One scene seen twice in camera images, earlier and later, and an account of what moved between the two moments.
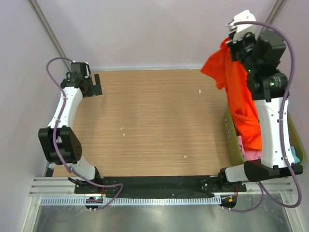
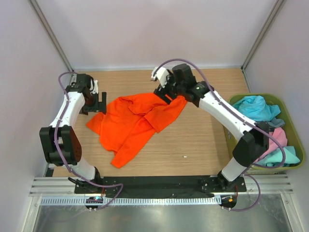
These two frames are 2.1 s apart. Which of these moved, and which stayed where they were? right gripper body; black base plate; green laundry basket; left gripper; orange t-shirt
Moved: right gripper body; left gripper; orange t-shirt
Stayed: black base plate; green laundry basket
